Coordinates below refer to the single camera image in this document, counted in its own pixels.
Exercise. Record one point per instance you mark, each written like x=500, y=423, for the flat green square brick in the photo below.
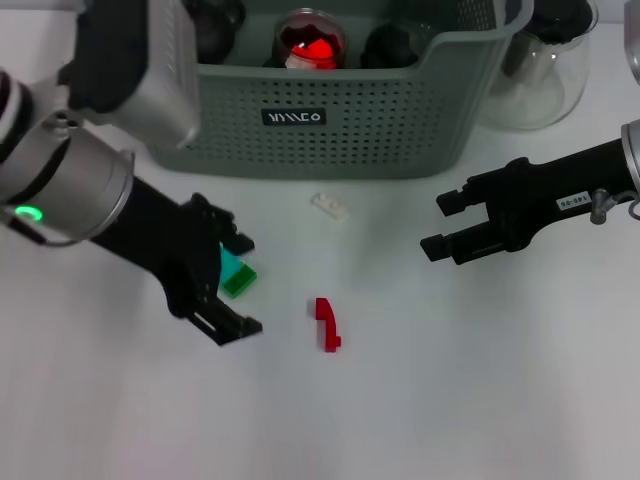
x=240, y=284

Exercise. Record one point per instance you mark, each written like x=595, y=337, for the dark clay teapot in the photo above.
x=215, y=30

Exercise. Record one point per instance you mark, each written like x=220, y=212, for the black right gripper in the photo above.
x=540, y=195

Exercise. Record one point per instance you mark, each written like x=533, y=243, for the glass teacup black sleeve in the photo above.
x=387, y=47
x=287, y=30

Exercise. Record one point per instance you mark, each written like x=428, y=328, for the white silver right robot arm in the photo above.
x=632, y=155

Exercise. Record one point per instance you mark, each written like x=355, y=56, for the dark red curved brick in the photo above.
x=325, y=320

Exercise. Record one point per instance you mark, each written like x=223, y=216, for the grey perforated plastic storage bin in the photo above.
x=375, y=130

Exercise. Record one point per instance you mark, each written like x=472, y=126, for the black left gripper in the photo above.
x=170, y=240

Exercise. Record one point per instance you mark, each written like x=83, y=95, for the glass pitcher with black lid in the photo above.
x=540, y=95

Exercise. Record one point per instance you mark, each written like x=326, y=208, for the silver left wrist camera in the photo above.
x=150, y=75

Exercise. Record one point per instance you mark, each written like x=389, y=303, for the orange-red sloped brick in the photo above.
x=312, y=52

